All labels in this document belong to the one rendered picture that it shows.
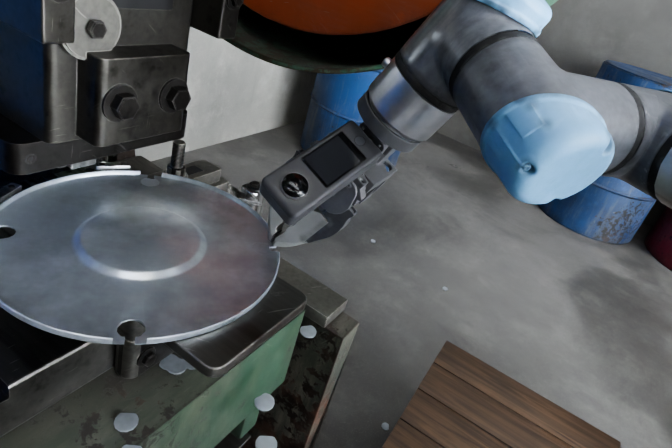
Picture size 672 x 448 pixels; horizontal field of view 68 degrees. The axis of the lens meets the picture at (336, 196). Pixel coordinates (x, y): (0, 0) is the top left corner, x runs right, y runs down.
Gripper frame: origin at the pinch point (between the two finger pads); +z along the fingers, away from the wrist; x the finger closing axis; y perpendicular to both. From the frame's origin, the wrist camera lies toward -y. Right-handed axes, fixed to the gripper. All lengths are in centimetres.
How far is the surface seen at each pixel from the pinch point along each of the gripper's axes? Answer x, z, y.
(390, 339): -35, 71, 90
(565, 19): 20, -14, 320
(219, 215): 6.8, 4.6, 0.2
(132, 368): -1.2, 13.6, -14.5
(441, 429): -43, 29, 33
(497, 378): -48, 26, 55
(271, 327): -7.5, -1.9, -10.1
